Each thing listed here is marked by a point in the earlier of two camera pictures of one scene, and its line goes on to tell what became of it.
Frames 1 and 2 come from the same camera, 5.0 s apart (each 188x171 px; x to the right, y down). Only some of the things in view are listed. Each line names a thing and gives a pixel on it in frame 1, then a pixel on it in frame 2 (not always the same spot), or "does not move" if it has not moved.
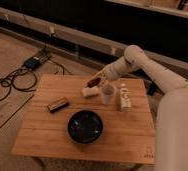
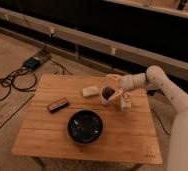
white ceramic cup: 108,93 does not move
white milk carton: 125,99 does not move
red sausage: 94,82 to 108,91
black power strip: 35,61 does not move
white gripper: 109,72 to 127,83
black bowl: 85,126 does not move
